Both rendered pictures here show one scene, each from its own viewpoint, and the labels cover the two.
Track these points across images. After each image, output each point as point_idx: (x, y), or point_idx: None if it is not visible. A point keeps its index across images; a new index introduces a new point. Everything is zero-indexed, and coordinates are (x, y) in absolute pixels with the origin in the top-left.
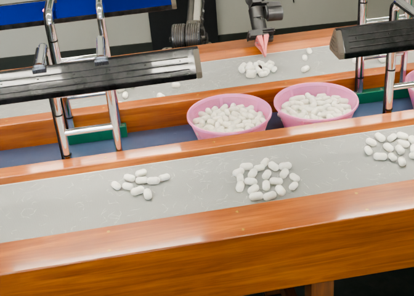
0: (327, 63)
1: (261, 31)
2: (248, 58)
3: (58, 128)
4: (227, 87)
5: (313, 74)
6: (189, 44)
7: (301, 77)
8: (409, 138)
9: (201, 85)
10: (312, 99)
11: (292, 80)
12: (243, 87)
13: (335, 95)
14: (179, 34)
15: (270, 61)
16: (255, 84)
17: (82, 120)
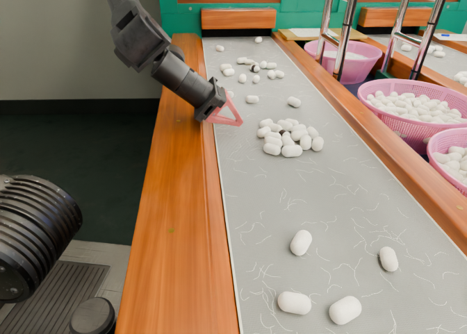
0: (267, 91)
1: (219, 87)
2: (227, 145)
3: None
4: (362, 176)
5: (302, 101)
6: (64, 234)
7: (340, 101)
8: (464, 74)
9: (364, 212)
10: (390, 107)
11: (353, 107)
12: (393, 148)
13: (365, 96)
14: (28, 235)
15: (267, 120)
16: (376, 135)
17: None
